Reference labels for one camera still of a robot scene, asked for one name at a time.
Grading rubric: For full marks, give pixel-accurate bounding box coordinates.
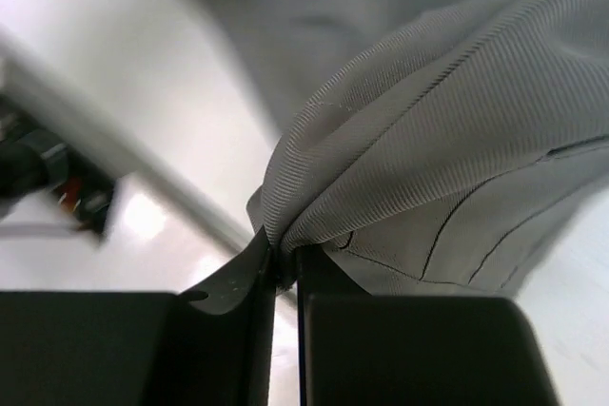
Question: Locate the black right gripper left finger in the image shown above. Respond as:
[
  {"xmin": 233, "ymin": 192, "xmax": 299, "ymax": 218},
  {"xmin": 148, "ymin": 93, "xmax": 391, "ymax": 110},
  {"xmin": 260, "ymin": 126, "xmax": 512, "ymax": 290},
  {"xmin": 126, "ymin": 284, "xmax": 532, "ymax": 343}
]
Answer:
[{"xmin": 180, "ymin": 229, "xmax": 276, "ymax": 405}]

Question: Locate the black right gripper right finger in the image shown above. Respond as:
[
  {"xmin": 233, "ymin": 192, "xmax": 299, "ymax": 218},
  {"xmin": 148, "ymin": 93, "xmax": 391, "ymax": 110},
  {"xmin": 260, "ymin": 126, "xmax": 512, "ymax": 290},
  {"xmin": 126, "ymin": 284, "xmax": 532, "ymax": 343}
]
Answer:
[{"xmin": 296, "ymin": 245, "xmax": 367, "ymax": 406}]

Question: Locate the grey pleated skirt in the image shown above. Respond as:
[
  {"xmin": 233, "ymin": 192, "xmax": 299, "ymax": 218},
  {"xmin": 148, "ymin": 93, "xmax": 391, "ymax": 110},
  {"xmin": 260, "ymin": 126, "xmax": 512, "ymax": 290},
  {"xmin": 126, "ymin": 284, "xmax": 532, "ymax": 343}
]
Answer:
[{"xmin": 211, "ymin": 0, "xmax": 608, "ymax": 295}]

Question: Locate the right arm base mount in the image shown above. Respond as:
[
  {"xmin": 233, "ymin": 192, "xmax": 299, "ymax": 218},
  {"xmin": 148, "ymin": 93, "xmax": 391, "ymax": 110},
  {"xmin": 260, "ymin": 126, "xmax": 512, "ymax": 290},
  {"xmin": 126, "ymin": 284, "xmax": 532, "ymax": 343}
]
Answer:
[{"xmin": 1, "ymin": 94, "xmax": 117, "ymax": 243}]

